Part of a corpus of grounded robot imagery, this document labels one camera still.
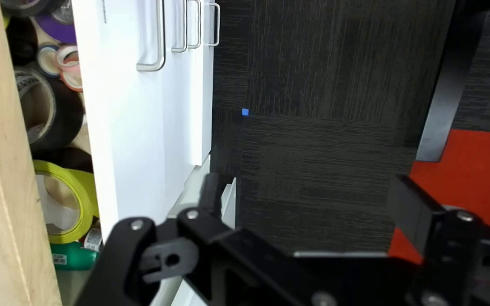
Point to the black metal table leg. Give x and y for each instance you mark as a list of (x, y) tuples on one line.
[(449, 90)]

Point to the yellow tape roll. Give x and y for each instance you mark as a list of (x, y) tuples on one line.
[(83, 192)]

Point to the white red tape roll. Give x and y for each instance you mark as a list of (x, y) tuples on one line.
[(71, 70)]

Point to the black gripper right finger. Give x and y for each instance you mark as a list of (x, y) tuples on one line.
[(459, 260)]

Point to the purple tape roll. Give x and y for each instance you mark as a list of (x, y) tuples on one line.
[(58, 27)]

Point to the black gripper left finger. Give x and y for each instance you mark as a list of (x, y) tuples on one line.
[(143, 265)]

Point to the green tape roll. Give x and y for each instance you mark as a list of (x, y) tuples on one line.
[(75, 257)]

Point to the large black tape roll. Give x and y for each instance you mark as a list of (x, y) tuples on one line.
[(63, 112)]

